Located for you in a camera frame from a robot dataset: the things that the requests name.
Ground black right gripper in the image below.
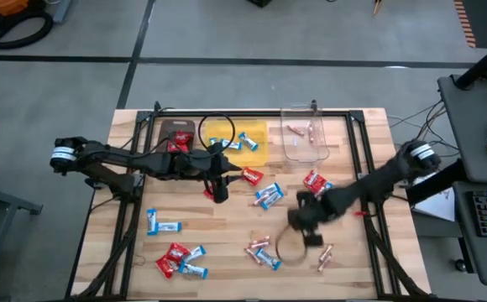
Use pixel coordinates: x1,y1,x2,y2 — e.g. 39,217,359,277
287,191,337,248

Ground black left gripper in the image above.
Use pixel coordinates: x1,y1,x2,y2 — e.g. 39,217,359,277
184,149,245,205

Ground yellow plastic bin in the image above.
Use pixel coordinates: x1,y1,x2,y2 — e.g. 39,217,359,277
203,119,270,168

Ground clear plastic bin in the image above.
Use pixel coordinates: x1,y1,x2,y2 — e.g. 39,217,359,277
280,102,331,164

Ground dark grey plastic bin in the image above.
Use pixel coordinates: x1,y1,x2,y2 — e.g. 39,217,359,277
154,118,197,171

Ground white paper sheet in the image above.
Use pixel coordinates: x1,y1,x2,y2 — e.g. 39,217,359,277
411,169,457,223

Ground black desk beam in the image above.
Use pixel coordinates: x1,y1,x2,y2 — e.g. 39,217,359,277
406,163,469,206

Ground grey desk top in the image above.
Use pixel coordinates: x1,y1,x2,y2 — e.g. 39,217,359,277
453,180,487,287
437,74,487,184

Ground grey metal cart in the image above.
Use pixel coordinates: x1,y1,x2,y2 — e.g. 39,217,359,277
0,169,44,302

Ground right wrist black cable loop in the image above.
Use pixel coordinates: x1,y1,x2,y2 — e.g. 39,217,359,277
275,224,310,265

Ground wrist black cable loop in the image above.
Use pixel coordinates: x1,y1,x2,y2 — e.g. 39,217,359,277
197,112,236,152
275,224,310,265

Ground left wrist black cable loop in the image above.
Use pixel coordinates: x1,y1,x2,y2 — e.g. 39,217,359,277
197,112,236,152

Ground black aluminium table frame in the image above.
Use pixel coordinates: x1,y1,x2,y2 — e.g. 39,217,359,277
65,100,432,302

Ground tangled floor cables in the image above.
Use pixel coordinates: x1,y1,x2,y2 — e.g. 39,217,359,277
388,99,453,152

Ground black post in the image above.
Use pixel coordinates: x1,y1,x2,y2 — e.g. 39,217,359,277
454,35,487,91

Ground black vacuum hose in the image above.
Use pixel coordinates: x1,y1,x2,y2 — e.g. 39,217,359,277
0,10,55,50

